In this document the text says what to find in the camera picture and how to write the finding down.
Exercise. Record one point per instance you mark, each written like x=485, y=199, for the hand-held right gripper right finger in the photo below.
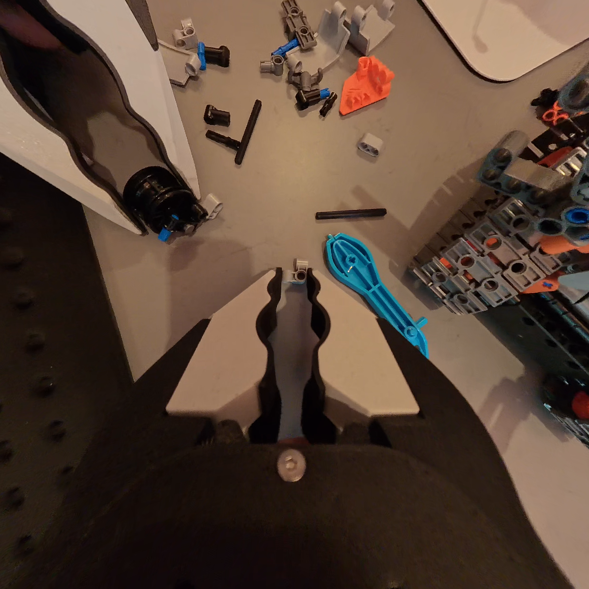
x=363, y=363

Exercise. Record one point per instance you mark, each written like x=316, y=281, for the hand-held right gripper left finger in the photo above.
x=221, y=359

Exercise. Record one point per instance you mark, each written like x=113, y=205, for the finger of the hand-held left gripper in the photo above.
x=37, y=138
x=142, y=83

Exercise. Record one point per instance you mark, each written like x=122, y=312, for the black elbow with blue pin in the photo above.
x=216, y=55
x=306, y=97

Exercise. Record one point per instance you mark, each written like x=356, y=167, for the light grey pin connector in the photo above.
x=294, y=276

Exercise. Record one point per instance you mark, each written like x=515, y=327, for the black wheel hub assembly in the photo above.
x=152, y=198

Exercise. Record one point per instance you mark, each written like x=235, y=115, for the blue long pin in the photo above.
x=283, y=48

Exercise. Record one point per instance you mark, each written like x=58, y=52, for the small grey curved panel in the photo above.
x=177, y=64

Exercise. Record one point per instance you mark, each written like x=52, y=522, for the light grey perpendicular connector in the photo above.
x=184, y=34

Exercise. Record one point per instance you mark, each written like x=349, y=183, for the short black connector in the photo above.
x=215, y=115

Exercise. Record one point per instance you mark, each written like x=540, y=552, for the black axle pin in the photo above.
x=221, y=138

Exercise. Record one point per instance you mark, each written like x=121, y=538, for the blue brick separator tool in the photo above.
x=349, y=262

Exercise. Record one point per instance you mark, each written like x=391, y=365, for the short black axle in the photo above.
x=248, y=131

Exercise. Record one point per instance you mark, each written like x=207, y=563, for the dark grey tube connector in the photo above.
x=276, y=64

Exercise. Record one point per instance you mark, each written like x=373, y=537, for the long black axle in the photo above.
x=349, y=214

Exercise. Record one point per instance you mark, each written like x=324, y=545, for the dark grey flat connector plate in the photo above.
x=299, y=25

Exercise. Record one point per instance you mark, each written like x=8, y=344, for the dark grey claw joint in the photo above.
x=301, y=76

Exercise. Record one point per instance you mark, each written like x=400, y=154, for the tracked toy vehicle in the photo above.
x=506, y=257

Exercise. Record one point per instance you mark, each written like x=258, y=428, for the small black pin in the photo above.
x=327, y=104

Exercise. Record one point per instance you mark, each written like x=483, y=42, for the large grey curved panel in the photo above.
x=372, y=32
x=333, y=41

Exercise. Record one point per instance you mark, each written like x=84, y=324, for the light grey two-hole beam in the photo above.
x=370, y=146

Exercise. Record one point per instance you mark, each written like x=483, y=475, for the orange wedge panel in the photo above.
x=363, y=87

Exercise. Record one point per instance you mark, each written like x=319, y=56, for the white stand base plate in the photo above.
x=529, y=32

